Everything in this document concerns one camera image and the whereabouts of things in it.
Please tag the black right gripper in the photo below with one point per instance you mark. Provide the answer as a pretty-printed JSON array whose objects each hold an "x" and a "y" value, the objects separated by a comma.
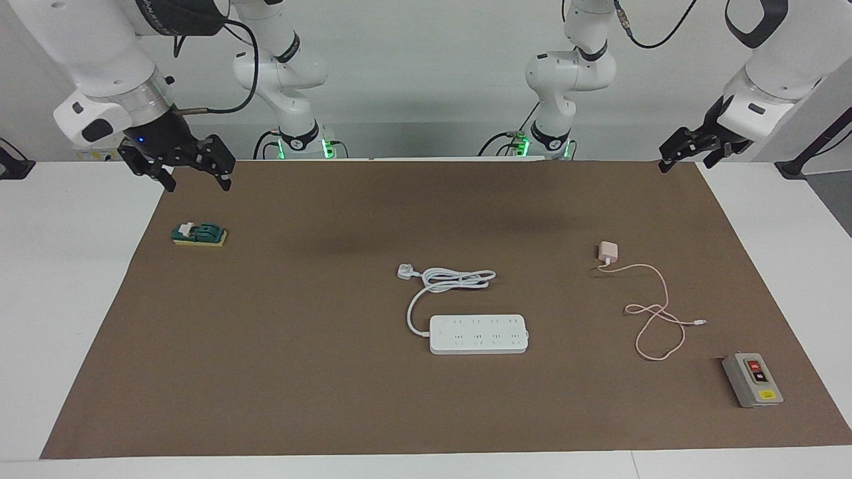
[{"x": 170, "y": 150}]

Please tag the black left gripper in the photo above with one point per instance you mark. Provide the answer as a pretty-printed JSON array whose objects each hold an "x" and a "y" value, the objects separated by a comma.
[{"x": 705, "y": 136}]

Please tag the pink charger plug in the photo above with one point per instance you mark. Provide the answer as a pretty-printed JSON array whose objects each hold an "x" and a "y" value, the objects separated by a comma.
[{"x": 608, "y": 253}]

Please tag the white power strip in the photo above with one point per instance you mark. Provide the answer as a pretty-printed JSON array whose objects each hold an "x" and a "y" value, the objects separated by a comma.
[{"x": 476, "y": 336}]

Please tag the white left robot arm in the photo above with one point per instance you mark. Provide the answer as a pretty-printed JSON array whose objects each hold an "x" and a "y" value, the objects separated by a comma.
[{"x": 566, "y": 73}]

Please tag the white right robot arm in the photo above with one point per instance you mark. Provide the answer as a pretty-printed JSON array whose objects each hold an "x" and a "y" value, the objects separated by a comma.
[{"x": 86, "y": 46}]

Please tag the black stand clamp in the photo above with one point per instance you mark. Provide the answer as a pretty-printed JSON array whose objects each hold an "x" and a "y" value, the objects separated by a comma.
[
  {"x": 13, "y": 166},
  {"x": 809, "y": 150}
]

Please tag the grey push button box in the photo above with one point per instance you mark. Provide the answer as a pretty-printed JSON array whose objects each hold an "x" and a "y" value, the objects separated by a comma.
[{"x": 752, "y": 380}]

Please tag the brown table mat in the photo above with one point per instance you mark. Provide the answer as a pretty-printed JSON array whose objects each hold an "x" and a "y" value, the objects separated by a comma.
[{"x": 266, "y": 399}]

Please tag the green knife switch yellow base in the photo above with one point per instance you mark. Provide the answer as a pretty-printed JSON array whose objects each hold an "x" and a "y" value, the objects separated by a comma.
[{"x": 200, "y": 234}]

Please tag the white wall socket box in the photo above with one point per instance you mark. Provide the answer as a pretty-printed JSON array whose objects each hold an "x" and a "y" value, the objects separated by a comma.
[{"x": 96, "y": 154}]

